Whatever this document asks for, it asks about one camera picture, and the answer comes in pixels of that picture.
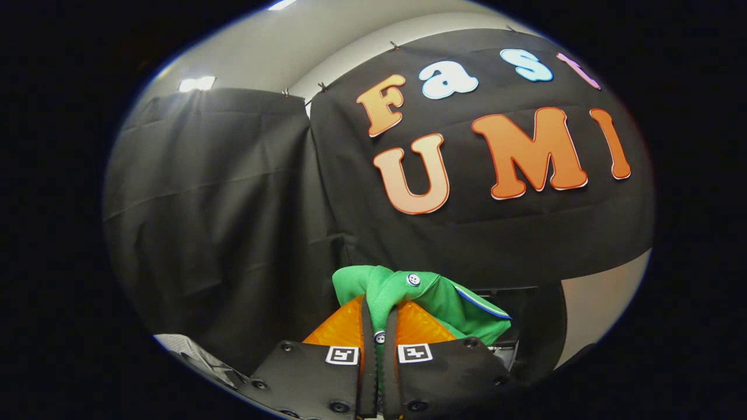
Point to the ceiling light panel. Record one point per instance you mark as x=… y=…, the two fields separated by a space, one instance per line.
x=196 y=83
x=283 y=4

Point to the black backdrop cloth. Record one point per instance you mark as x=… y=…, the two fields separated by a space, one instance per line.
x=233 y=204

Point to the green polo shirt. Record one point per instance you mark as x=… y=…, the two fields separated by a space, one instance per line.
x=443 y=303

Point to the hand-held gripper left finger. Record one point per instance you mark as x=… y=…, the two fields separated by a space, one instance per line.
x=369 y=373

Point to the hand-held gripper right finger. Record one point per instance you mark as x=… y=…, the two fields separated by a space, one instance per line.
x=391 y=379

